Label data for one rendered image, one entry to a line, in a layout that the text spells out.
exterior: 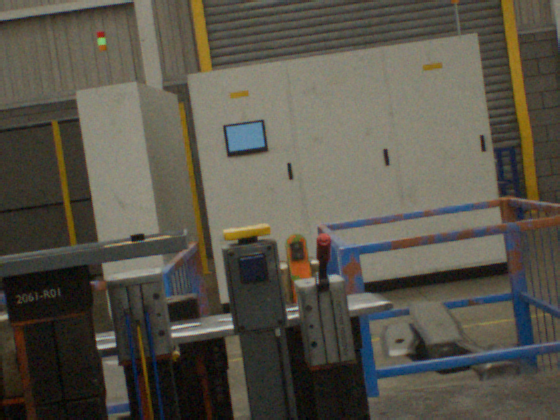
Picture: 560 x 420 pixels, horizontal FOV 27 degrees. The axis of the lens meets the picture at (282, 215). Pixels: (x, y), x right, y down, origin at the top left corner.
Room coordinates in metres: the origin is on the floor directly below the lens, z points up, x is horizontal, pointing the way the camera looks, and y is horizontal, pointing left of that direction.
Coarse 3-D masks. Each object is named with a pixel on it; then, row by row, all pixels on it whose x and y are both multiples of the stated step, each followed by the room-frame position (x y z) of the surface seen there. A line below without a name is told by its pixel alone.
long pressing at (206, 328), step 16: (352, 304) 1.80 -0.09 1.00; (368, 304) 1.76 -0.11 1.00; (384, 304) 1.76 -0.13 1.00; (192, 320) 1.89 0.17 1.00; (208, 320) 1.86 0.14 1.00; (224, 320) 1.85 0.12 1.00; (96, 336) 1.86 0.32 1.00; (112, 336) 1.84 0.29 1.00; (176, 336) 1.73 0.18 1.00; (192, 336) 1.73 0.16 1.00; (208, 336) 1.73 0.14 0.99; (224, 336) 1.74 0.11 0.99; (112, 352) 1.72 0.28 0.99
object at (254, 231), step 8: (264, 224) 1.51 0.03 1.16; (224, 232) 1.48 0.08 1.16; (232, 232) 1.47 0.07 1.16; (240, 232) 1.47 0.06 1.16; (248, 232) 1.47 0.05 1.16; (256, 232) 1.47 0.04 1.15; (264, 232) 1.47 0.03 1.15; (232, 240) 1.47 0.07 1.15; (240, 240) 1.49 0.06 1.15; (248, 240) 1.49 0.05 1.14; (256, 240) 1.49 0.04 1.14
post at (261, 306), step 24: (264, 240) 1.50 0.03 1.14; (240, 264) 1.46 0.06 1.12; (264, 264) 1.46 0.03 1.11; (240, 288) 1.46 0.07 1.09; (264, 288) 1.47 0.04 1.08; (240, 312) 1.46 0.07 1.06; (264, 312) 1.47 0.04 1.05; (240, 336) 1.47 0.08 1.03; (264, 336) 1.47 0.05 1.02; (264, 360) 1.47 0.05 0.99; (288, 360) 1.47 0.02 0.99; (264, 384) 1.47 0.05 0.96; (288, 384) 1.47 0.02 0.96; (264, 408) 1.47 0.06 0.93; (288, 408) 1.47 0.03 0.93
